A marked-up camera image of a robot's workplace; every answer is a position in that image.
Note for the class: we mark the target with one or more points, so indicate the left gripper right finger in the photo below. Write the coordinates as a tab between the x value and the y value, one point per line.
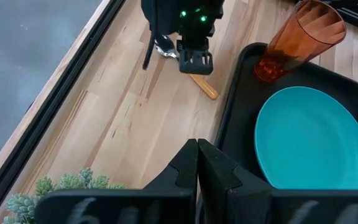
216	174

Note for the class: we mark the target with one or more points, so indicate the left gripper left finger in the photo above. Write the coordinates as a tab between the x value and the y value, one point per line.
182	168

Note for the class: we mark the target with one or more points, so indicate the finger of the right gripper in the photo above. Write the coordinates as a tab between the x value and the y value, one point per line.
196	63
149	49

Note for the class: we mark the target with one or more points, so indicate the orange faceted plastic cup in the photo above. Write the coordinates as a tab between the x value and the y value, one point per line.
291	40

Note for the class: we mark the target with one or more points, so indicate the teal round plate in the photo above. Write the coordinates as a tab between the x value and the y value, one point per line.
312	140

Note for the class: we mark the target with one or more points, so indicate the black plastic serving tray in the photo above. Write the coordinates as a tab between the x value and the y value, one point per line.
244	124

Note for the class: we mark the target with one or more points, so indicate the green succulent in pot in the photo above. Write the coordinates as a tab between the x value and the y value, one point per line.
20	205

